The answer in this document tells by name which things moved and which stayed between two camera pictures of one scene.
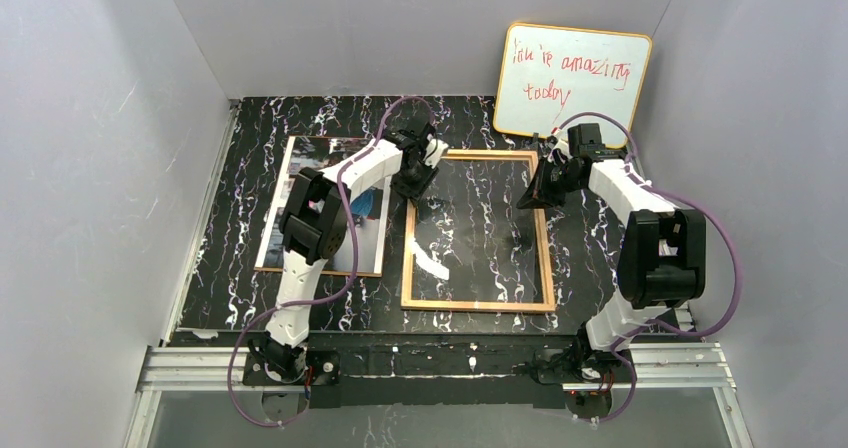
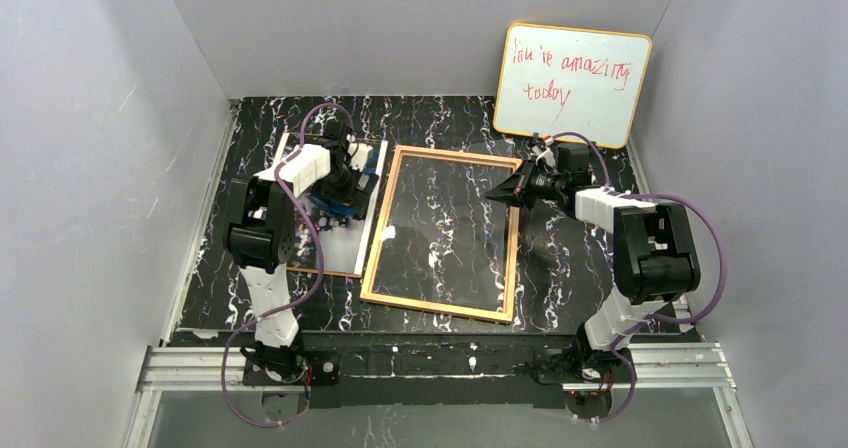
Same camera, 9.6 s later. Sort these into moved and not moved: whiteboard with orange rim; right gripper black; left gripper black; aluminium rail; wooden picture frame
Moved: left gripper black; right gripper black; wooden picture frame
Not moved: whiteboard with orange rim; aluminium rail
